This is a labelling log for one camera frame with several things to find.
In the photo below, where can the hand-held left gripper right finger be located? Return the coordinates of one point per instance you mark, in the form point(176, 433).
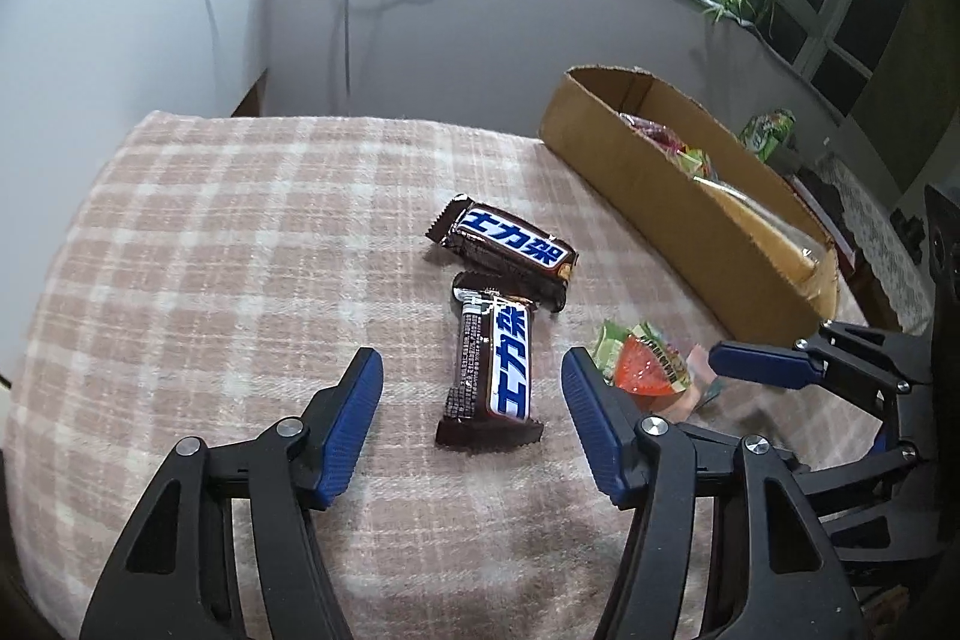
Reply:
point(592, 415)

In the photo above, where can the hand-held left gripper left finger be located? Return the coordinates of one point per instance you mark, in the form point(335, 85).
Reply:
point(352, 422)

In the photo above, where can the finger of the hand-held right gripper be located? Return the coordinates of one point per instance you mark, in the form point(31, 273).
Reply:
point(862, 471)
point(757, 362)

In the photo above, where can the fruit print candy packet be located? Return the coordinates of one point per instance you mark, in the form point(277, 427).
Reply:
point(645, 370)

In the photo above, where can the pink snack packet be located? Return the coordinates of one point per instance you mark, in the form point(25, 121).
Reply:
point(686, 404)

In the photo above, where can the brown chocolate bar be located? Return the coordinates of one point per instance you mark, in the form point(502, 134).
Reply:
point(510, 246)
point(502, 370)

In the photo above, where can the snack packets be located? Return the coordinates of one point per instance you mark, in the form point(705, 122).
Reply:
point(757, 227)

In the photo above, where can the cardboard box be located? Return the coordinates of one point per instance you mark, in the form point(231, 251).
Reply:
point(675, 220)

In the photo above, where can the green candy packet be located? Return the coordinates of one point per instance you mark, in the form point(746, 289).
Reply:
point(694, 160)

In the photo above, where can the small red candy packet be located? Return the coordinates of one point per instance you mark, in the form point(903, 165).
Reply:
point(651, 130)

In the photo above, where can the white lace cloth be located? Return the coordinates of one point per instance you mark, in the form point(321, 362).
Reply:
point(877, 250)

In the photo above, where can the dark figurine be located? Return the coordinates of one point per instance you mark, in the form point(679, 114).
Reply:
point(909, 229)

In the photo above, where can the pink plaid tablecloth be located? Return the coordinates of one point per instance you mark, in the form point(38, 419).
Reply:
point(225, 272)

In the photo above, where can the green snack bag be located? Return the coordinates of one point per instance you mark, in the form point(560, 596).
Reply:
point(769, 130)

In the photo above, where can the dark olive curtain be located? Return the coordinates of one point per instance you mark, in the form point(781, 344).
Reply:
point(930, 85)

